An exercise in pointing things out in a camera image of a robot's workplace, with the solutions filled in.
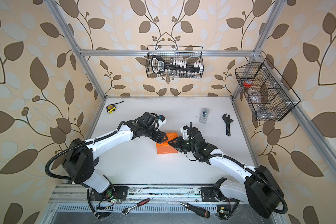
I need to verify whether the socket set rail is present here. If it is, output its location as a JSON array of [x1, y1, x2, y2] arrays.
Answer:
[[150, 56, 204, 75]]

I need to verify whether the back wire basket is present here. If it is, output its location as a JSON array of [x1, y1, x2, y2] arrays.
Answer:
[[145, 45, 204, 79]]

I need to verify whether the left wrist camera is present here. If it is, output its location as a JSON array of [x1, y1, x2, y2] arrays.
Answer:
[[141, 112, 167, 130]]

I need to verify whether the side wire basket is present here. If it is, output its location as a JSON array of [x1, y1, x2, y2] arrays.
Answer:
[[235, 58, 301, 121]]

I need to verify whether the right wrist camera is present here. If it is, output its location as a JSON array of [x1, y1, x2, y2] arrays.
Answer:
[[180, 126, 192, 140]]

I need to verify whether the black orange screwdriver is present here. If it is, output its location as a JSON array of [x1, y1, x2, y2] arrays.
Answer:
[[180, 202, 211, 218]]

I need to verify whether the red handled ratchet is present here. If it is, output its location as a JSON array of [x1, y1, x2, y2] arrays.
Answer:
[[122, 198, 150, 215]]

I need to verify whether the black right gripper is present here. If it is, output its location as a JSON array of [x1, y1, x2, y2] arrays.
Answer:
[[168, 135, 198, 154]]

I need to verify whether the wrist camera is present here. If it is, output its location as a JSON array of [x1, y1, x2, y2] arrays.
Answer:
[[141, 112, 167, 130], [180, 126, 192, 140]]

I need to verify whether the yellow tape measure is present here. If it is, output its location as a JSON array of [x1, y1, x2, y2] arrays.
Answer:
[[106, 101, 124, 114]]

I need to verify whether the black adjustable wrench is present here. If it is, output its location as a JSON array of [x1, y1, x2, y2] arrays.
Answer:
[[222, 114, 233, 137]]

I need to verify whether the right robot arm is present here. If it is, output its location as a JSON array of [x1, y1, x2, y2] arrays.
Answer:
[[168, 126, 288, 218]]

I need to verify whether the red capped plastic bottle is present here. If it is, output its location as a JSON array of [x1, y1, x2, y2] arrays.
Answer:
[[243, 79, 256, 94]]

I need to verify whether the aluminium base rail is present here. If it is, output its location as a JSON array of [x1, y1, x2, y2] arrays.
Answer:
[[49, 184, 236, 204]]

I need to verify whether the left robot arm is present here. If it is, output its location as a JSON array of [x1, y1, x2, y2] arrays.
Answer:
[[45, 113, 168, 193]]

